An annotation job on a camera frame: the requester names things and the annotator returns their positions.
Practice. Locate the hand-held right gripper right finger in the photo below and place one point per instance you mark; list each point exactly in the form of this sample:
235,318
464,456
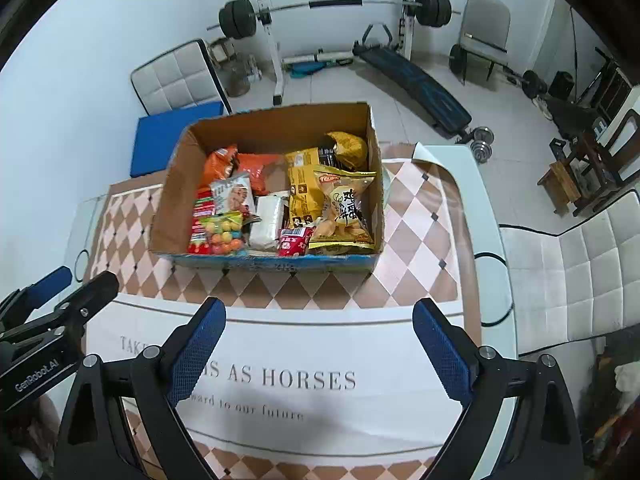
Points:
442,355

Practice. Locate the checkered printed tablecloth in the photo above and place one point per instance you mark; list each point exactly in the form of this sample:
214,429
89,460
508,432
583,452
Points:
300,325

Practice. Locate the yellow chip bag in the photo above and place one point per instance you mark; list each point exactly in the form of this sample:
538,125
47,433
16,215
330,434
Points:
345,210

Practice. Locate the small wooden stool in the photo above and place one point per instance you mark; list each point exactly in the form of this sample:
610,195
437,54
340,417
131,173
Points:
560,180

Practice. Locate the black sit-up bench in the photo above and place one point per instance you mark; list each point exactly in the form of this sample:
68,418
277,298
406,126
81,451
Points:
425,90

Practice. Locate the white padded chair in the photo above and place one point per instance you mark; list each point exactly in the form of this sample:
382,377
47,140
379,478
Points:
175,80
565,280

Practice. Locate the white weight rack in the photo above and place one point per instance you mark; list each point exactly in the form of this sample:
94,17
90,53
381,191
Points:
276,70

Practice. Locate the cardboard box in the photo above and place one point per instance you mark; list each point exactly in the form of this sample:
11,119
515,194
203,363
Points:
172,210

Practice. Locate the brown glass jar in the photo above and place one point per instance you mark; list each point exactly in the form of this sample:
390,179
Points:
237,80

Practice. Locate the large yellow black noodle packet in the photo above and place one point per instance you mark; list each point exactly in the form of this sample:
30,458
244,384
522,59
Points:
300,190

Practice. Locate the orange snack packet white label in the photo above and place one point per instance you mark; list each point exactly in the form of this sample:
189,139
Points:
220,160

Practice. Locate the grey chair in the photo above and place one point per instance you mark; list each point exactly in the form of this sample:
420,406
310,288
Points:
485,20

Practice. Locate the colourful candy ball bag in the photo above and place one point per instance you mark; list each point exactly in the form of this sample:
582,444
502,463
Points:
220,235

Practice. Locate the blue white exercise equipment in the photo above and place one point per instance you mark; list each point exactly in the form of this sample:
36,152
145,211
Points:
310,65

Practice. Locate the black weight plate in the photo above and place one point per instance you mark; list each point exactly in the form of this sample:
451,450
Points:
457,60

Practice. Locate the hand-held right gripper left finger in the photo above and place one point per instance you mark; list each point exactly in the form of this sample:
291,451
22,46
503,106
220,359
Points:
195,355

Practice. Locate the blue foam mat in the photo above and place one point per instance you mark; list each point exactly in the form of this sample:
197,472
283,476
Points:
155,140

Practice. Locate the barbell with black plates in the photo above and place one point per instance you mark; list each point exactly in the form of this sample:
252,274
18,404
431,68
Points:
237,17

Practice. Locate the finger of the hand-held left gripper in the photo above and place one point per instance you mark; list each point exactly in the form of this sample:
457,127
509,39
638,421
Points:
50,280
95,290

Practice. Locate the black speaker box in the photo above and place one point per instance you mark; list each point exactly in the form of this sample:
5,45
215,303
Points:
560,85

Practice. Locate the chrome dumbbell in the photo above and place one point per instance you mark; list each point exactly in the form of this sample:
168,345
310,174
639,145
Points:
482,142

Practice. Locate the dark wooden chair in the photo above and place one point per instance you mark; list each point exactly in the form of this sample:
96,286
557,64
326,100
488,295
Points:
600,160

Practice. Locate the small barbell on floor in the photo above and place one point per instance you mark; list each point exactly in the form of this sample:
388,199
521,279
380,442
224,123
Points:
530,82

